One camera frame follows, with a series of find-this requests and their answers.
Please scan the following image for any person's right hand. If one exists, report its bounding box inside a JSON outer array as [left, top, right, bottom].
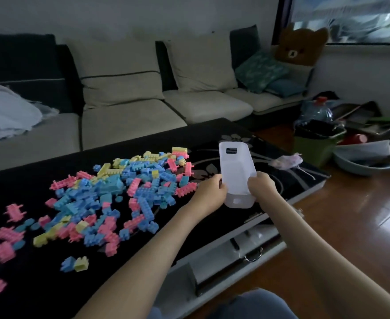
[[247, 171, 281, 210]]

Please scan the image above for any person's left hand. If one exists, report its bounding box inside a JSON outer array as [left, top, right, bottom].
[[187, 174, 229, 218]]

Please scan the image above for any white bin with pink bricks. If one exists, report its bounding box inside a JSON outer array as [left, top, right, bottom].
[[218, 141, 258, 209]]

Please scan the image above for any pile of colorful blocks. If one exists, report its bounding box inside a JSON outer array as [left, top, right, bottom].
[[0, 146, 199, 297]]

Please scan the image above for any person's left forearm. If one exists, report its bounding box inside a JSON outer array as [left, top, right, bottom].
[[75, 206, 217, 319]]

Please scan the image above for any person's right forearm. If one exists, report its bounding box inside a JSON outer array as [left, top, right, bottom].
[[263, 195, 390, 319]]

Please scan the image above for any person's right leg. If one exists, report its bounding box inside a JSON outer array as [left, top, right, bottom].
[[208, 288, 299, 319]]

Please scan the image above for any lavender plastic bag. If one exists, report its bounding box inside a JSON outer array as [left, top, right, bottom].
[[268, 153, 304, 171]]

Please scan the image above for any green trash bin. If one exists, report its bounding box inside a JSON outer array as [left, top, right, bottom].
[[293, 120, 347, 168]]

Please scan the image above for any clear bottle red cap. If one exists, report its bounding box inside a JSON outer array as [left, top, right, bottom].
[[300, 96, 335, 125]]

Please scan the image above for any grey plastic basin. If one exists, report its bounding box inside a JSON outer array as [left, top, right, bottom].
[[333, 140, 390, 176]]

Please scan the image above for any red bowl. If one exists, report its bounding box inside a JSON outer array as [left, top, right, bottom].
[[339, 133, 368, 146]]

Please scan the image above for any blue cushion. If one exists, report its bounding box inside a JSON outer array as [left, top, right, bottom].
[[265, 78, 307, 98]]

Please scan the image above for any grey sofa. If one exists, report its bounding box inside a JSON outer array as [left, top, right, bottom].
[[0, 24, 315, 175]]

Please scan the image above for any teal patterned cushion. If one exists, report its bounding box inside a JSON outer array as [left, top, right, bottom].
[[234, 51, 290, 94]]

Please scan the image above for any beige back cushion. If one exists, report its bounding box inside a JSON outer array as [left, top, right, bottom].
[[65, 38, 165, 109], [163, 31, 239, 93]]

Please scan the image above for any dark grey back cushion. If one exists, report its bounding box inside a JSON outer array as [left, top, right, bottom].
[[230, 24, 262, 71]]

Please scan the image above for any brown bear plush cushion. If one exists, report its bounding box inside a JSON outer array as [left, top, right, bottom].
[[274, 23, 330, 67]]

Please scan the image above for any window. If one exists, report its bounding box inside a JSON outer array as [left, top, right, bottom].
[[274, 0, 390, 45]]

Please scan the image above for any black glass coffee table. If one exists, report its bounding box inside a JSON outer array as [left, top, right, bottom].
[[0, 117, 331, 319]]

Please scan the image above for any crumpled white cloth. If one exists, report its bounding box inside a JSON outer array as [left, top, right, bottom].
[[0, 84, 60, 146]]

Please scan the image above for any metal drawer handle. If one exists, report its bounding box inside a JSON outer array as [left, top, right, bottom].
[[243, 247, 264, 263]]

